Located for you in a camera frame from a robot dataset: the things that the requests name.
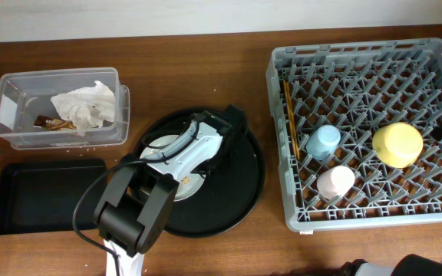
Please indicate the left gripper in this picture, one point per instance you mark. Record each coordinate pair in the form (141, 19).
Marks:
(207, 169)

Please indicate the grey plate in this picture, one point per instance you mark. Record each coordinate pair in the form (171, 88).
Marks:
(190, 184)

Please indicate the blue cup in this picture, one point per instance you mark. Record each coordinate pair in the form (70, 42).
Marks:
(323, 142)

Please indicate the pink cup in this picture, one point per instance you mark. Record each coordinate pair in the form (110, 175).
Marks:
(335, 182)

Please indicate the white napkin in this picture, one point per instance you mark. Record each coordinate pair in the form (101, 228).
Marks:
(86, 107)

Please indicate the yellow bowl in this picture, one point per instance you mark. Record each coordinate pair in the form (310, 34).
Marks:
(398, 145)

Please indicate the brown gold snack wrapper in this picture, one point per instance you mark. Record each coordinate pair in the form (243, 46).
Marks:
(50, 123)

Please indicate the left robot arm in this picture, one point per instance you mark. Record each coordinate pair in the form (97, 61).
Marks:
(202, 147)

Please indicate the grey dishwasher rack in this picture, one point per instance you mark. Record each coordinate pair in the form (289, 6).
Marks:
(358, 88)

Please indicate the clear plastic waste bin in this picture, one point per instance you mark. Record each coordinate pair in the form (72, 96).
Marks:
(25, 96)

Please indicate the round black serving tray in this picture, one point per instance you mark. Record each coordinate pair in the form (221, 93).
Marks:
(228, 193)

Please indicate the black rectangular tray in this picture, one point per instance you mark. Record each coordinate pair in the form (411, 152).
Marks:
(42, 196)

